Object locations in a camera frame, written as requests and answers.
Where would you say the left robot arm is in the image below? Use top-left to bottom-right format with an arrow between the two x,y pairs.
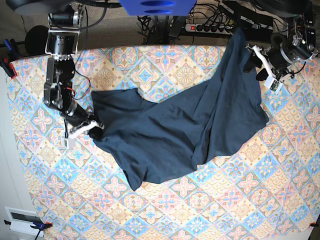
253,0 -> 318,81

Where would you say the blue clamp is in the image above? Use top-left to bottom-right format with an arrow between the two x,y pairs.
0,38 -> 17,53
4,220 -> 53,240

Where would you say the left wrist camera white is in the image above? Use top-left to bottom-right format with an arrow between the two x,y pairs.
245,44 -> 295,94

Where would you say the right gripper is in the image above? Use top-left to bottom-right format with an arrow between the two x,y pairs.
60,103 -> 104,140

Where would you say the white wall outlet box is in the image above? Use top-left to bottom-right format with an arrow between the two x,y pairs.
4,206 -> 42,237

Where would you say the blue clamp lower left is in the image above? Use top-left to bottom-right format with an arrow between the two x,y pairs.
4,220 -> 53,240

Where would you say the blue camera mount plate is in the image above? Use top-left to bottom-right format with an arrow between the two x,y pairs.
118,0 -> 196,16

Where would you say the red clamp lower right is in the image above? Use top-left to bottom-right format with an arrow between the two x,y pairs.
309,222 -> 320,228

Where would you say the red black clamp upper left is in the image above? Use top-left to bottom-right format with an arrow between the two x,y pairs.
0,58 -> 17,79

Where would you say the white power strip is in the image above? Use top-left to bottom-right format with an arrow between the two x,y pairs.
184,23 -> 233,35

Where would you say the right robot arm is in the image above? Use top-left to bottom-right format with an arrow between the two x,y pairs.
6,0 -> 110,140

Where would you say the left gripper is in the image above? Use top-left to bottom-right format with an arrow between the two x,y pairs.
243,46 -> 293,82

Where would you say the blue clamp upper left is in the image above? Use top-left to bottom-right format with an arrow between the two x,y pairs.
0,38 -> 17,53

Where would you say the patterned colourful tablecloth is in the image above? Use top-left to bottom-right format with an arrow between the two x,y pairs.
5,56 -> 320,240

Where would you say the black round stool base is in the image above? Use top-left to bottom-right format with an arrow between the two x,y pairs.
24,25 -> 49,56

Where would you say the dark navy t-shirt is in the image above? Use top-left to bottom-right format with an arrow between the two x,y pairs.
91,29 -> 269,190

